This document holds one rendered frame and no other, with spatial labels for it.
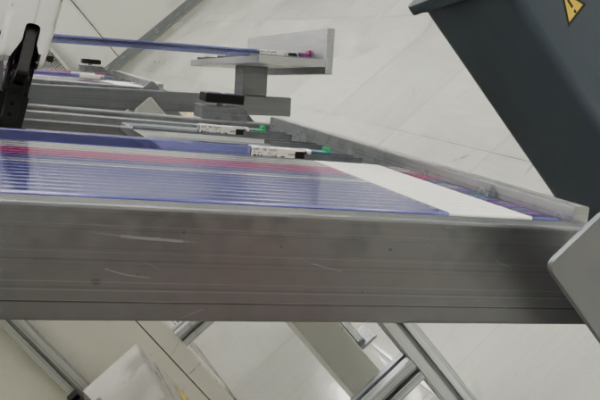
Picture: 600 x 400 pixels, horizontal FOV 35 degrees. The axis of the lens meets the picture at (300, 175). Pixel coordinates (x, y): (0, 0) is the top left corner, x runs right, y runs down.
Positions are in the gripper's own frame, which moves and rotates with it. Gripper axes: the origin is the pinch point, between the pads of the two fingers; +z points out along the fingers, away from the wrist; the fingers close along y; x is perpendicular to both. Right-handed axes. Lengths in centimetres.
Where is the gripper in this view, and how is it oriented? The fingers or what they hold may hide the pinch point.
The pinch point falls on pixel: (9, 111)
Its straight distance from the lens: 108.9
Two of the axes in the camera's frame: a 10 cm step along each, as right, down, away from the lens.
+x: 9.1, 2.3, 3.5
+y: 3.2, 1.4, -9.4
